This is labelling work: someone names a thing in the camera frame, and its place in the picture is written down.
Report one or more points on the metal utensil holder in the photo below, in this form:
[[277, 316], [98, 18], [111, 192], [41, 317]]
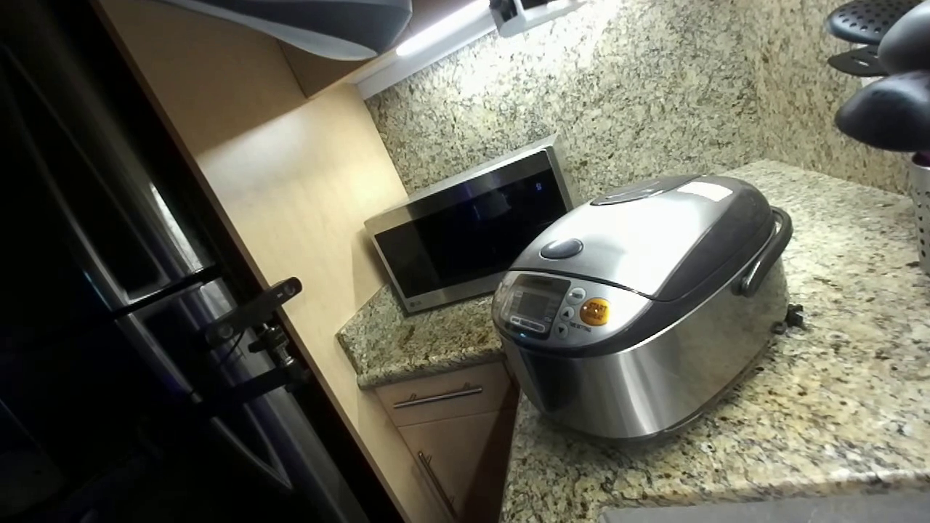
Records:
[[919, 191]]

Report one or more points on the black spoon utensil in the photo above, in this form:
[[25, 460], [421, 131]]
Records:
[[890, 114]]

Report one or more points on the black refrigerator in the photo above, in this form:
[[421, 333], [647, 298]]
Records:
[[148, 375]]

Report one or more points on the under-cabinet light strip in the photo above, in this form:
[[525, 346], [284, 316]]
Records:
[[450, 32]]

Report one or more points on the stainless steel rice cooker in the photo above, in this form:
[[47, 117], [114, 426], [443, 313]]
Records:
[[636, 313]]

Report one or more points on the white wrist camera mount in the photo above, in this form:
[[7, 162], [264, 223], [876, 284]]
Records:
[[518, 15]]

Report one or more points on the wooden base cabinet drawer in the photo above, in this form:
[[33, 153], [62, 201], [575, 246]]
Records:
[[447, 419]]

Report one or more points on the black slotted spatula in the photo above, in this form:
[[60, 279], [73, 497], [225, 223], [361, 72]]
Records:
[[868, 22]]

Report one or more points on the wooden cabinet side panel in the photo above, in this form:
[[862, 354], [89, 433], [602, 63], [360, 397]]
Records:
[[294, 175]]

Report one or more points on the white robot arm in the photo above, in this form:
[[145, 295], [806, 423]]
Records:
[[341, 30]]

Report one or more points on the black toaster oven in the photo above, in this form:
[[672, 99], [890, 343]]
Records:
[[461, 237]]

